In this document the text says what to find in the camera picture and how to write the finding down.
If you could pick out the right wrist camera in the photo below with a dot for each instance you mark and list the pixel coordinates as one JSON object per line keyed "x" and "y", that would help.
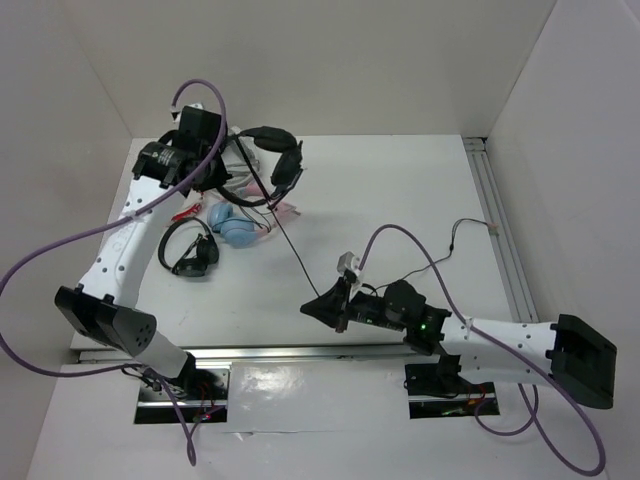
{"x": 348, "y": 268}

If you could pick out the pink blue cat-ear headphones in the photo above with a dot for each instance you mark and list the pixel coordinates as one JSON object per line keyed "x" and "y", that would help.
{"x": 239, "y": 229}

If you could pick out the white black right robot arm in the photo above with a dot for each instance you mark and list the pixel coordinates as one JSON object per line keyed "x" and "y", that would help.
{"x": 567, "y": 352}

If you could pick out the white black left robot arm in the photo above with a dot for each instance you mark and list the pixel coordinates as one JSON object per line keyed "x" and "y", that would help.
{"x": 103, "y": 306}

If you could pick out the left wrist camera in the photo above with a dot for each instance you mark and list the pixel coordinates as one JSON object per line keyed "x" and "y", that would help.
{"x": 177, "y": 113}

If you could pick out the small black headphones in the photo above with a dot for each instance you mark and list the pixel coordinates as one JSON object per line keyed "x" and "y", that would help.
{"x": 194, "y": 262}

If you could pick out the red headphones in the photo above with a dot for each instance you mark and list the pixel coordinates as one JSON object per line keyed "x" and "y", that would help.
{"x": 188, "y": 212}

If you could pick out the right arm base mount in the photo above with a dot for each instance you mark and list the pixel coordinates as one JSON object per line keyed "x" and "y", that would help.
{"x": 431, "y": 397}

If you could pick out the aluminium table edge rail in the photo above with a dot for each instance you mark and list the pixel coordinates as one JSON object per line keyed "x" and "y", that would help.
{"x": 301, "y": 353}

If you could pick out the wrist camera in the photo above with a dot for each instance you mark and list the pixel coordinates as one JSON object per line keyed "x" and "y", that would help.
{"x": 348, "y": 268}
{"x": 177, "y": 113}

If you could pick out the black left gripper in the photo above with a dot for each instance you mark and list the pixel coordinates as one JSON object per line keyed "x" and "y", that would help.
{"x": 219, "y": 176}

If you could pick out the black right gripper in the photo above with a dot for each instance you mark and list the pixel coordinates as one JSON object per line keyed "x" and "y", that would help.
{"x": 331, "y": 306}

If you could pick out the grey white headphones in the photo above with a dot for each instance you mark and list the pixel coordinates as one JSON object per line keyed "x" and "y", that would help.
{"x": 235, "y": 162}

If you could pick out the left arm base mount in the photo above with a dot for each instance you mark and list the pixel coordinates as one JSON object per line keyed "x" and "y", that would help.
{"x": 203, "y": 399}

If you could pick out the black headset with microphone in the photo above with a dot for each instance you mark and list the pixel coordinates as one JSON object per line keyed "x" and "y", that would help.
{"x": 281, "y": 157}

